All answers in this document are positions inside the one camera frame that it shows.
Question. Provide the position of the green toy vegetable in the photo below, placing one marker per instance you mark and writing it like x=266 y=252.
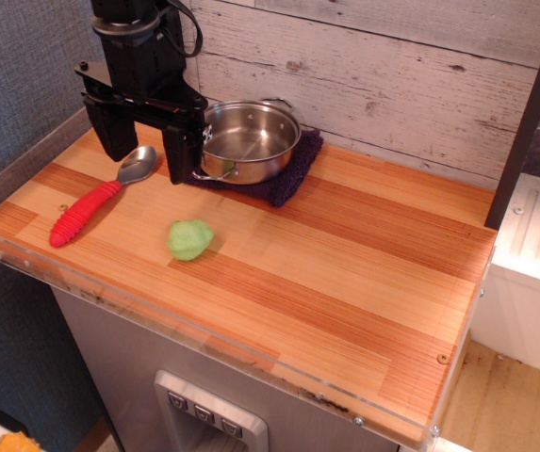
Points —
x=189 y=238

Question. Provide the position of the dark vertical post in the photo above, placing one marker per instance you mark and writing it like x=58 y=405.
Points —
x=516 y=158

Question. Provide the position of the clear acrylic edge guard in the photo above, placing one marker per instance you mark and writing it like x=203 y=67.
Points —
x=407 y=434

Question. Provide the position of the dark purple cloth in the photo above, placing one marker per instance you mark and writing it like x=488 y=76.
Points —
x=278 y=190

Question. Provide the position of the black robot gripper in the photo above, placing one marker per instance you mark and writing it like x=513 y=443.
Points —
x=142 y=79

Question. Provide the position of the silver toy fridge cabinet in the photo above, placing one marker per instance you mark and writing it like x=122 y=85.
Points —
x=165 y=393

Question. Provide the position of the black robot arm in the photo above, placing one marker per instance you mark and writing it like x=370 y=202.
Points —
x=139 y=18

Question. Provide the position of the yellow object bottom left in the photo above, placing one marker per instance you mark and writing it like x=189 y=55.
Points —
x=18 y=442

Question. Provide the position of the stainless steel pot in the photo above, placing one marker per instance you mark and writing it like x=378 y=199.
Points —
x=248 y=142

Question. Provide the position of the white toy sink unit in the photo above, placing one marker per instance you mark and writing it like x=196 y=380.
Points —
x=506 y=317

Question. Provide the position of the red handled metal spoon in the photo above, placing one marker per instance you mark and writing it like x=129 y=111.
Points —
x=137 y=166

